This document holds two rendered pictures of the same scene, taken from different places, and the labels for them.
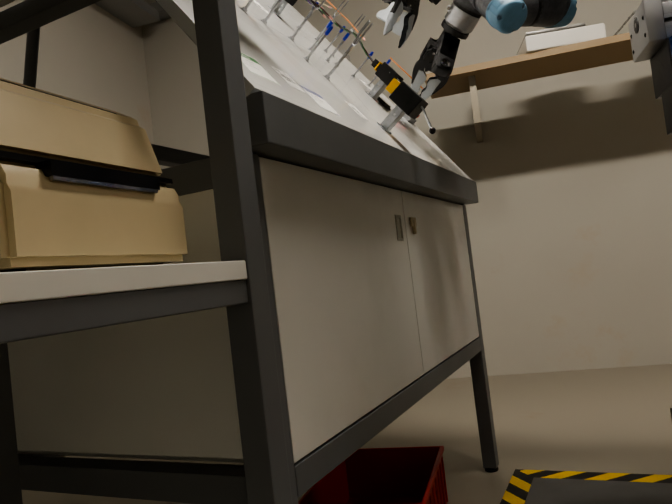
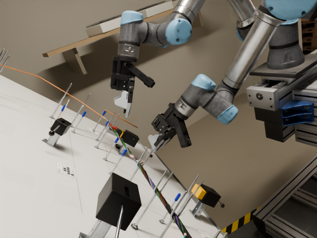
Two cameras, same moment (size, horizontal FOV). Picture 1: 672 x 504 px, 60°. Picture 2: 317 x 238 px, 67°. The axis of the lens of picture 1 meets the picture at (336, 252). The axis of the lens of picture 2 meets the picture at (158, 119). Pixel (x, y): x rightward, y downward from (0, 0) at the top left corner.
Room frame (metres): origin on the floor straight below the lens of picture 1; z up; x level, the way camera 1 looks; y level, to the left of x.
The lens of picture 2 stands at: (0.81, 0.24, 1.55)
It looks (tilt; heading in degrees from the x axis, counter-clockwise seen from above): 24 degrees down; 320
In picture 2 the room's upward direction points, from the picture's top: 19 degrees counter-clockwise
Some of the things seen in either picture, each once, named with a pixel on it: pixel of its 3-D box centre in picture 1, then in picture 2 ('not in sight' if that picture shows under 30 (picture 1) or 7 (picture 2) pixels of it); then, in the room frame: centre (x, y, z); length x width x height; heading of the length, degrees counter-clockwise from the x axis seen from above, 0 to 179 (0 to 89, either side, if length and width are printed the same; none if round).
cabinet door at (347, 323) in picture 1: (357, 292); not in sight; (0.99, -0.03, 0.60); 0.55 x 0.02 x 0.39; 154
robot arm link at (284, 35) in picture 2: not in sight; (280, 26); (1.18, -0.89, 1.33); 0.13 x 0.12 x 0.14; 162
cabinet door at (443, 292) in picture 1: (444, 275); not in sight; (1.49, -0.27, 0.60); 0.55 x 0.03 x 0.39; 154
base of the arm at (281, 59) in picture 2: not in sight; (284, 52); (1.17, -0.89, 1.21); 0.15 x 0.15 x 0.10
